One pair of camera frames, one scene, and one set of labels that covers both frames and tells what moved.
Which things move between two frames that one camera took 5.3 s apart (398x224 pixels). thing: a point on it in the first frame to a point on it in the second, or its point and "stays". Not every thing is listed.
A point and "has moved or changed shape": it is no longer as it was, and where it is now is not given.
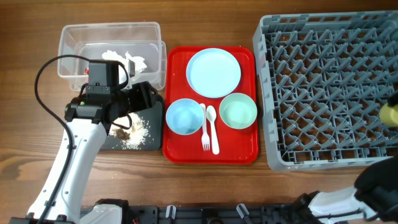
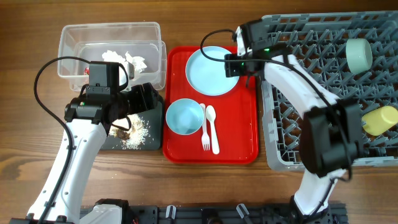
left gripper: (145, 98) stays
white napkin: (139, 63) stays
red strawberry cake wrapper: (86, 71) stays
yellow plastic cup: (388, 115) has moved or changed shape
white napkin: (112, 55) stays
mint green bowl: (237, 111) to (359, 55)
